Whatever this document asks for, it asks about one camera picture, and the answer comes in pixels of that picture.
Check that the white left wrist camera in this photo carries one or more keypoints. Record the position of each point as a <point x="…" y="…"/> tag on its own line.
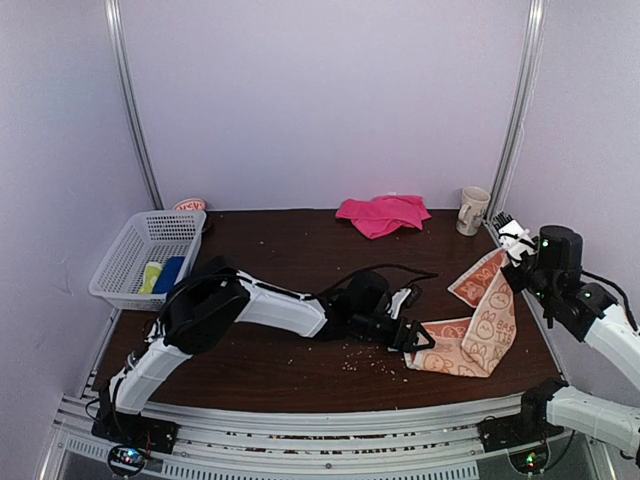
<point x="403" y="298"/>

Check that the right aluminium post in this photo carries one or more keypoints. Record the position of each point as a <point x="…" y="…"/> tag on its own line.
<point x="525" y="84"/>

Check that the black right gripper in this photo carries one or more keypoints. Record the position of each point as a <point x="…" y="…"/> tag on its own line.
<point x="514" y="281"/>

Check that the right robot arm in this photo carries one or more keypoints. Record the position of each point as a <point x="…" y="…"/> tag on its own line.
<point x="595" y="313"/>

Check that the left aluminium post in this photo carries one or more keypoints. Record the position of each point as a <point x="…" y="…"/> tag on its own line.
<point x="117" y="36"/>

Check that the pink towel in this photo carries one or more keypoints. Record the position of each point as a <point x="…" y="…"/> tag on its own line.
<point x="383" y="215"/>

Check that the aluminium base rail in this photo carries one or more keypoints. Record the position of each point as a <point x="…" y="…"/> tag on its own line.
<point x="422" y="443"/>

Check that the red white bowl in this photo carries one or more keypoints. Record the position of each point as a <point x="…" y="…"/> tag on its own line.
<point x="190" y="204"/>

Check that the white plastic basket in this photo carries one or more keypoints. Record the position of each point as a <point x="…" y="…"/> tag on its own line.
<point x="153" y="236"/>

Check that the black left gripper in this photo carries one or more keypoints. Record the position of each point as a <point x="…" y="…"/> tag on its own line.
<point x="410" y="337"/>

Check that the aluminium post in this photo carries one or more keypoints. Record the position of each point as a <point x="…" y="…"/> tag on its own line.
<point x="525" y="84"/>
<point x="117" y="36"/>

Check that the blue rolled towel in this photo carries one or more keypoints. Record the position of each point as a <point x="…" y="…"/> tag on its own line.
<point x="168" y="275"/>

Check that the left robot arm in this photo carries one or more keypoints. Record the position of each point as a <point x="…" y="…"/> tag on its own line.
<point x="200" y="309"/>

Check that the orange bunny towel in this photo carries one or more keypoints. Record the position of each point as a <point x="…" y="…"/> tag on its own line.
<point x="473" y="346"/>

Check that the beige printed mug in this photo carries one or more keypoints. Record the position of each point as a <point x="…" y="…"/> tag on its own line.
<point x="474" y="203"/>

